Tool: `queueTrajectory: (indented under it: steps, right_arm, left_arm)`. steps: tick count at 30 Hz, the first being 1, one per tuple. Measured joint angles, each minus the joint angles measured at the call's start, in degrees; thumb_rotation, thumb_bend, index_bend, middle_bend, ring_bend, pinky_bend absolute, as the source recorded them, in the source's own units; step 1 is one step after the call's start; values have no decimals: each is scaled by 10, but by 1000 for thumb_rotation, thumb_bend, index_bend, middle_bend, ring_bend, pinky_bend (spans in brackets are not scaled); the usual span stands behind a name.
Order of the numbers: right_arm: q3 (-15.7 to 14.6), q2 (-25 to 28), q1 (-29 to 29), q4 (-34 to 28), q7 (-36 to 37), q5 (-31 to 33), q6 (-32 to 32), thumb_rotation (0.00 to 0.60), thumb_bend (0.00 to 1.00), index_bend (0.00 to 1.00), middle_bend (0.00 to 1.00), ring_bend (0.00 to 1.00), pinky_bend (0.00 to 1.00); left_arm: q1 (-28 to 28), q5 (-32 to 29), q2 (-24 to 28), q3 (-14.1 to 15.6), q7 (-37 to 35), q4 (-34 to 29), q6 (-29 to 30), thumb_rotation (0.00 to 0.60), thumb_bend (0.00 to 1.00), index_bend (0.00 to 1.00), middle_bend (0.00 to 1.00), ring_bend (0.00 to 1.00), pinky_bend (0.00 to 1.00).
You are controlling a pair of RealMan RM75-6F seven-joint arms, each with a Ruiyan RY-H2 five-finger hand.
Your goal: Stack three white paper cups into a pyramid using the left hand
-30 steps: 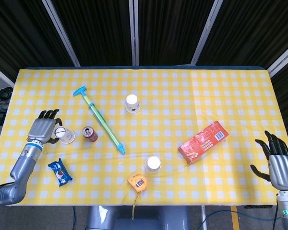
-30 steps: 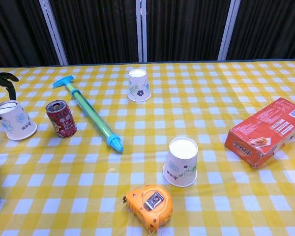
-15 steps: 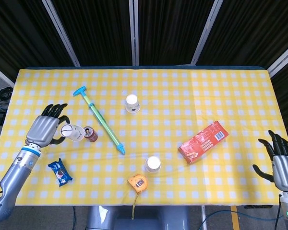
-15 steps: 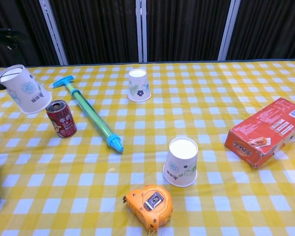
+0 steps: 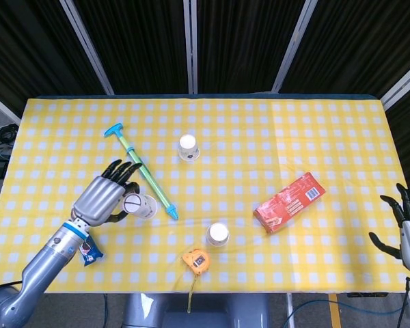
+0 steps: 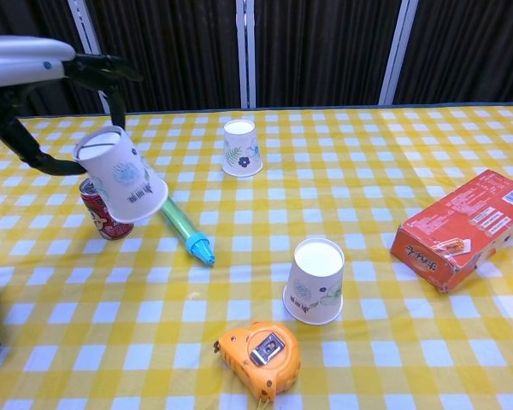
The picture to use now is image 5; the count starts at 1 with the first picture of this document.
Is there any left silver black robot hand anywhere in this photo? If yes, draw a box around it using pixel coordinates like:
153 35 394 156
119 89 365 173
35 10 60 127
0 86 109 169
71 159 144 228

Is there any paper cup with line mark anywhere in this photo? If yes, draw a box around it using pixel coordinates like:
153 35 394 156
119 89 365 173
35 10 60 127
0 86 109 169
122 193 158 219

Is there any paper cup with dark flower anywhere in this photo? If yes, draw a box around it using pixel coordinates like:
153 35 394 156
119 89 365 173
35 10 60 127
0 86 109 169
177 135 201 163

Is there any grey robot base column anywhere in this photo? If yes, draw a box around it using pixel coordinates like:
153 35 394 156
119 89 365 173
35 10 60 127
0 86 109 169
122 292 271 328

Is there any blue snack packet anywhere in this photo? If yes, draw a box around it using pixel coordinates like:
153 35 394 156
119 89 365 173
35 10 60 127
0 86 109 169
79 238 104 267

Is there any green blue water pump toy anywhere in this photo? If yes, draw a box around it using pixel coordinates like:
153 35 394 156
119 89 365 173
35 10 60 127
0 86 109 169
104 123 180 221

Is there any orange tape measure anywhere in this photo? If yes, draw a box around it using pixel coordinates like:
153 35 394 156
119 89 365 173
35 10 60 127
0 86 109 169
182 248 212 314

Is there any paper cup with green flower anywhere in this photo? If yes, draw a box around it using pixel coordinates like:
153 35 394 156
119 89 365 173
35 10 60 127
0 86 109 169
205 222 230 247

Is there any orange red cardboard box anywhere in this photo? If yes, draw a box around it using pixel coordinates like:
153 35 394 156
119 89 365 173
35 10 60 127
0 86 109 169
253 172 327 234

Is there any grey table leg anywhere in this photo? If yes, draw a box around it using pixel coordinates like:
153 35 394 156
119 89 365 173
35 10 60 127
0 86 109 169
284 292 297 328

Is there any yellow white checked tablecloth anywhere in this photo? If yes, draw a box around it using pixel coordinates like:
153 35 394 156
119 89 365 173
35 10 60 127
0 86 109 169
0 97 410 295

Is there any blue cable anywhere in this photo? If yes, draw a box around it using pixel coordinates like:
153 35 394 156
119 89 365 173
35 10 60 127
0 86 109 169
286 297 410 328

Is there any black cable bundle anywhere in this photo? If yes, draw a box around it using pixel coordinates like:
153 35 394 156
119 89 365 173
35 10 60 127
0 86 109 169
0 124 20 151

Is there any white metal frame post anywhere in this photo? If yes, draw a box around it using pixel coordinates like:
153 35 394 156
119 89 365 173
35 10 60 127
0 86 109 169
271 0 318 94
381 56 410 111
59 0 115 96
0 88 22 126
182 0 199 95

